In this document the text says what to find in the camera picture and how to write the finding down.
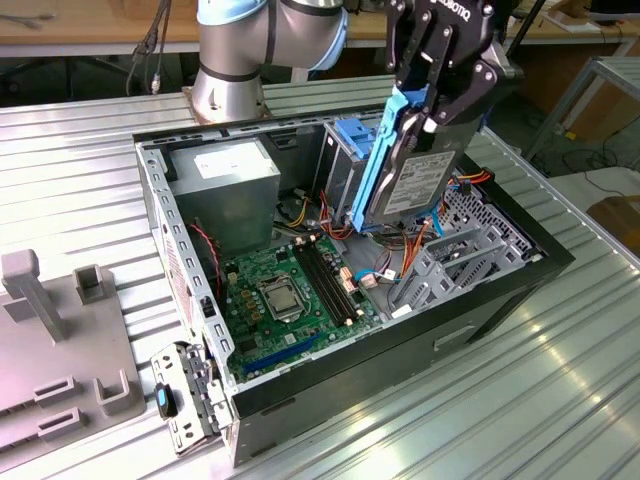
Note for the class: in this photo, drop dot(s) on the grey metal disk bay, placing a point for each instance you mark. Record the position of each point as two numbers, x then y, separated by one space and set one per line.
435 280

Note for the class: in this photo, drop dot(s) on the blue expansion slot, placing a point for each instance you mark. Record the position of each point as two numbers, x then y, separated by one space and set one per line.
282 355

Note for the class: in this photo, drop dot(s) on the grey parts rack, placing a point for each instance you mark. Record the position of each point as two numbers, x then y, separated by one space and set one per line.
50 350

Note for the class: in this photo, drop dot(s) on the blue plastic drive latch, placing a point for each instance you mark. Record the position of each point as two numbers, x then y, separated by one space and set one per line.
350 132

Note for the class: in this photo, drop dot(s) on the hinged metal slot bracket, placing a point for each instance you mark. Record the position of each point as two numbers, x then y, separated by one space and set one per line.
172 360

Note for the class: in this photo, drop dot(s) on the black latch blue stripe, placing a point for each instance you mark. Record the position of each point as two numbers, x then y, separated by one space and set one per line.
162 400

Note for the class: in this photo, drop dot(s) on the aluminium frame stand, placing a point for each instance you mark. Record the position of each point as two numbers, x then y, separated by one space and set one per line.
620 65

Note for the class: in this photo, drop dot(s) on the hard disk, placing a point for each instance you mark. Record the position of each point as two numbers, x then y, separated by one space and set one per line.
425 175

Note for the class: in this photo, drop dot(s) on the black PC case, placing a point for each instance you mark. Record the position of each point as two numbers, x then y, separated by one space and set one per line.
400 360

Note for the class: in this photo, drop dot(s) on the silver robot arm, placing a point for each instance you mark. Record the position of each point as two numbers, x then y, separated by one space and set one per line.
225 95

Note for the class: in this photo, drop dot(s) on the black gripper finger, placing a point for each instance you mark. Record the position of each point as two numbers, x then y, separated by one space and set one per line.
400 45
480 90

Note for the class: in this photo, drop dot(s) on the CPU socket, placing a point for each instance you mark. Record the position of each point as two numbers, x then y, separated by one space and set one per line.
294 318

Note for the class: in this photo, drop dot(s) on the black RAM slot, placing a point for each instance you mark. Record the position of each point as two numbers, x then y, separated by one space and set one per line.
340 282
326 282
319 282
333 282

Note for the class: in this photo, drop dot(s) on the grey metal drive cage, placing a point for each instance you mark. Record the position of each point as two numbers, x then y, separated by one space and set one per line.
340 185

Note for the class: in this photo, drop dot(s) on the large brown box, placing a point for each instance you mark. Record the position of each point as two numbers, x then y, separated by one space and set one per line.
620 110

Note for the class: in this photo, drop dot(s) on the black slanted pole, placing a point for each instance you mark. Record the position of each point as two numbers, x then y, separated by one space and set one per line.
530 23

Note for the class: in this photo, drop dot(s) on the grey power supply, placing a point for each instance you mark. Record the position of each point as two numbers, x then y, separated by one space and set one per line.
225 210

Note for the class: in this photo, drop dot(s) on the green motherboard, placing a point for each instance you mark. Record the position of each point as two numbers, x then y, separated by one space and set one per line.
260 345

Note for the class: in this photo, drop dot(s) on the wooden desk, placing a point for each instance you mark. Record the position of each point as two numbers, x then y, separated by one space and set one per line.
100 25

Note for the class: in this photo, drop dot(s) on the silver CPU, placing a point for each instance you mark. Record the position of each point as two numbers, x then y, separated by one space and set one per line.
281 301

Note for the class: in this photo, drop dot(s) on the small cardboard box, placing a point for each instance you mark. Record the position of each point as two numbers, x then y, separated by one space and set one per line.
620 220

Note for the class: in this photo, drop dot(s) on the black device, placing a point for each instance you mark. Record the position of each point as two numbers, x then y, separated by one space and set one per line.
610 15

